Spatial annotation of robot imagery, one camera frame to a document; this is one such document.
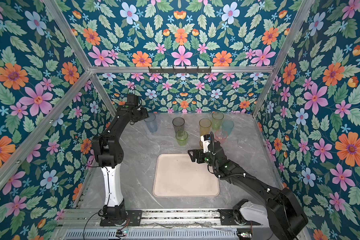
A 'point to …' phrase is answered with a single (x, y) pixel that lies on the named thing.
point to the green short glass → (181, 136)
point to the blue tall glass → (151, 122)
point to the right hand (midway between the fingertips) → (193, 150)
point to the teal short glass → (227, 125)
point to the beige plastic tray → (175, 175)
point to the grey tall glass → (178, 123)
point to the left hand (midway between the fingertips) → (146, 110)
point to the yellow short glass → (201, 143)
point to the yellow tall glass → (205, 124)
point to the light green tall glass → (217, 118)
